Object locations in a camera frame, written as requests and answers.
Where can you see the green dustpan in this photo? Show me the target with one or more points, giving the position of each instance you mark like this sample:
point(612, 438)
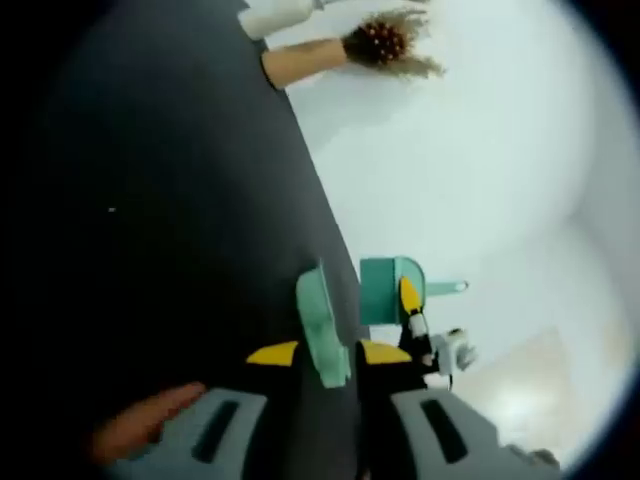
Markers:
point(320, 320)

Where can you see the tan dried flower bouquet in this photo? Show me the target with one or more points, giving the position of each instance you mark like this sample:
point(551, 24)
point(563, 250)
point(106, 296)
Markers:
point(385, 40)

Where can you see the green broom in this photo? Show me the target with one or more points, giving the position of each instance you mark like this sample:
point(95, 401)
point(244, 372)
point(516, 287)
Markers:
point(380, 290)

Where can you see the white vase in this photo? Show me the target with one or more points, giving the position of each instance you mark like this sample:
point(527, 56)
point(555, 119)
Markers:
point(275, 17)

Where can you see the beige vase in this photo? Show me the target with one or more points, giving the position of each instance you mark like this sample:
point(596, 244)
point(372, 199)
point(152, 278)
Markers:
point(305, 62)

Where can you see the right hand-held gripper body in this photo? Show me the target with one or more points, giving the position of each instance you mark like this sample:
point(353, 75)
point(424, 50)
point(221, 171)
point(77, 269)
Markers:
point(455, 352)

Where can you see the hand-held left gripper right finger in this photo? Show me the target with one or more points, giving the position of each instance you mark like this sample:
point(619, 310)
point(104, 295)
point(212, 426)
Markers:
point(480, 450)

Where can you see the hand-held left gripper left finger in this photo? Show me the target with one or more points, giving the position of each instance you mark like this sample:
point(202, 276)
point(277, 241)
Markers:
point(180, 450)

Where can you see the person's left hand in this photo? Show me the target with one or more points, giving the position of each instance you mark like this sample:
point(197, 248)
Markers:
point(145, 420)

